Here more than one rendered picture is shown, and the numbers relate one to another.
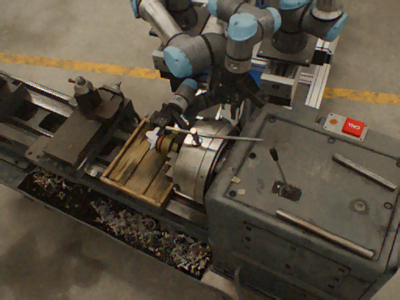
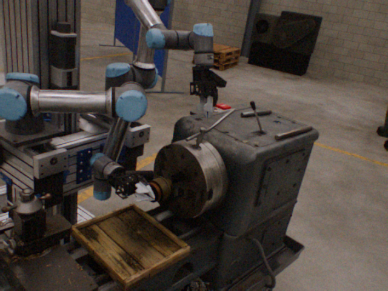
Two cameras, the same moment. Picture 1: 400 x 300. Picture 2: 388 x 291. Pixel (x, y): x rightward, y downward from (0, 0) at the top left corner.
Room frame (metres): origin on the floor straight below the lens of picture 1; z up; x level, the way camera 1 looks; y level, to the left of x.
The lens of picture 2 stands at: (0.69, 1.31, 1.80)
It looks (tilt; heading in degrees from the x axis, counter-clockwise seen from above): 24 degrees down; 277
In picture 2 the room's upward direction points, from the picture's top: 9 degrees clockwise
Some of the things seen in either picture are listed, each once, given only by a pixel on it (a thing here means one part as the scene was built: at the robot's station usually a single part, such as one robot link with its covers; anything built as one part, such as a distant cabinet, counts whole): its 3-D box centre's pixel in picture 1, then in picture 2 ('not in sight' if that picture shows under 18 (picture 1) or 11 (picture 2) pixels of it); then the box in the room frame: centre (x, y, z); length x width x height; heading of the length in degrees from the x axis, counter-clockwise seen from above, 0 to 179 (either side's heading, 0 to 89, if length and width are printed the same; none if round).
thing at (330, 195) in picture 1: (308, 199); (241, 159); (0.64, -0.35, 1.06); 0.59 x 0.48 x 0.39; 56
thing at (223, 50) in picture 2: not in sight; (217, 56); (1.61, -8.32, 0.22); 1.25 x 0.86 x 0.44; 75
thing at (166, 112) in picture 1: (166, 119); (125, 182); (1.07, 0.12, 1.08); 0.12 x 0.09 x 0.08; 146
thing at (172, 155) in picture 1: (176, 169); (190, 191); (0.82, 0.10, 1.09); 0.12 x 0.11 x 0.05; 146
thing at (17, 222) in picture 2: (87, 96); (30, 220); (1.25, 0.45, 1.07); 0.07 x 0.07 x 0.10; 56
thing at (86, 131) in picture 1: (87, 123); (37, 263); (1.21, 0.49, 0.95); 0.43 x 0.17 x 0.05; 146
